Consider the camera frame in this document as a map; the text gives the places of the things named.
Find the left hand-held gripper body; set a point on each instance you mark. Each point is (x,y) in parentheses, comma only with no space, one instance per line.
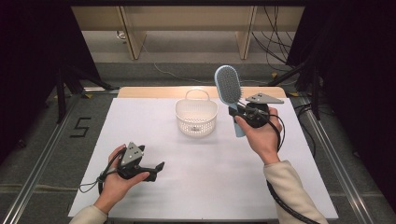
(131,154)

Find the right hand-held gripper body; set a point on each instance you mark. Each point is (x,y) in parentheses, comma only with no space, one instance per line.
(263,99)

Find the light blue hairbrush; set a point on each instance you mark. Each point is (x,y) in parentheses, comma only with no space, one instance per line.
(229,84)

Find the white plastic basket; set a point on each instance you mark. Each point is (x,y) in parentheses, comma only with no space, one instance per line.
(196,112)

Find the person's left hand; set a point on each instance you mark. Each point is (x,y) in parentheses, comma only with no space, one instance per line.
(115,189)

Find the person's right hand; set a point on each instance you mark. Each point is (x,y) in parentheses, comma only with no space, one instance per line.
(264,140)

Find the yellow floor tape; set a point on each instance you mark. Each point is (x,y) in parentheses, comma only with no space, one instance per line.
(274,75)
(87,95)
(292,94)

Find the white table sheet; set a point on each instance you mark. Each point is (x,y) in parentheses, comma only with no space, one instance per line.
(193,186)

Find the black metal stand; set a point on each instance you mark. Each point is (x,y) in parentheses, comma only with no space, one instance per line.
(61,99)
(316,93)

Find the black curtain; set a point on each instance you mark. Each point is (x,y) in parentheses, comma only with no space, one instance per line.
(31,62)
(358,77)

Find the light wooden desk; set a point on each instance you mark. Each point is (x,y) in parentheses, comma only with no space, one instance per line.
(186,17)

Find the aluminium floor rail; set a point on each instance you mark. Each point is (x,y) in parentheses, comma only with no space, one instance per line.
(342,174)
(34,174)

